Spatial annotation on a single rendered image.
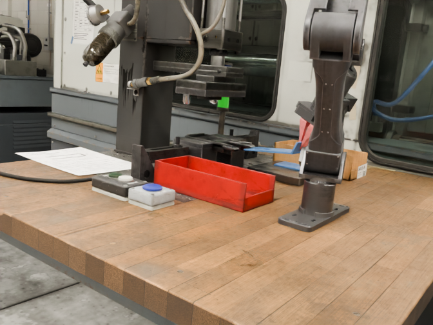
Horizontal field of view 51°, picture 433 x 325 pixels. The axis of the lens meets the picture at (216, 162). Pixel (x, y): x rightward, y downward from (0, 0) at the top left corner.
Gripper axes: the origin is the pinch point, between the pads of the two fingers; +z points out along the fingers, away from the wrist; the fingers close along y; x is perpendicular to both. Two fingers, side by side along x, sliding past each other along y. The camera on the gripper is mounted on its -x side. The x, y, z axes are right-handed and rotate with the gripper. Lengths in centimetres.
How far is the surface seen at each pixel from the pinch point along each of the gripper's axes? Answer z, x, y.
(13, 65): 128, -100, 301
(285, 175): 11.1, -5.6, 2.0
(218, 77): -2.5, 2.9, 28.6
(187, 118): 44, -62, 82
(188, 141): 14.1, 9.5, 23.9
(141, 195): 14.0, 38.3, 7.8
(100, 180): 18.8, 38.7, 19.2
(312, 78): -2, -62, 36
